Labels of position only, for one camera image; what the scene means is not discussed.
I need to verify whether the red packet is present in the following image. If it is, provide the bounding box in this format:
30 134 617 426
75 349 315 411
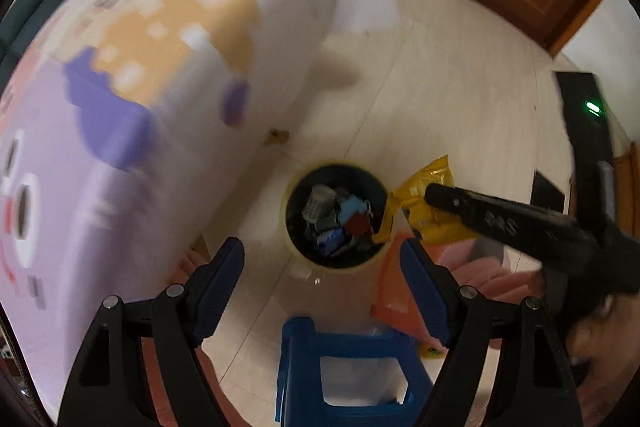
344 213 372 239

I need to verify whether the yellow rimmed trash bin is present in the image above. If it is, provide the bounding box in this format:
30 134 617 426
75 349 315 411
281 161 388 273

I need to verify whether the checkered paper cup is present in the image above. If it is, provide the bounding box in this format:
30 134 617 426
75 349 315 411
303 184 337 225

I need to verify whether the yellow foil snack wrapper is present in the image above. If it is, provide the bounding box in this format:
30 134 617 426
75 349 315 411
372 155 480 245

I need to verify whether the blue foil snack wrapper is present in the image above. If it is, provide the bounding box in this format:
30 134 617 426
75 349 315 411
317 228 344 255

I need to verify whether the cartoon printed tablecloth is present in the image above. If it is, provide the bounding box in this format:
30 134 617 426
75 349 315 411
1 0 398 419

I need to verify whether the orange pink plastic stool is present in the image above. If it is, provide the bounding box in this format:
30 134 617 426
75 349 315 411
370 235 507 353

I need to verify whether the light blue face mask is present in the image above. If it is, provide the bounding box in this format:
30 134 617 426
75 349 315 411
337 195 370 225

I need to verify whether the blue plastic stool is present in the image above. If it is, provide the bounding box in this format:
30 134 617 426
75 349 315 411
274 317 433 426

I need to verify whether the person right hand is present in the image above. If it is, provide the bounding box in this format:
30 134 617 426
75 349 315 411
567 295 639 404

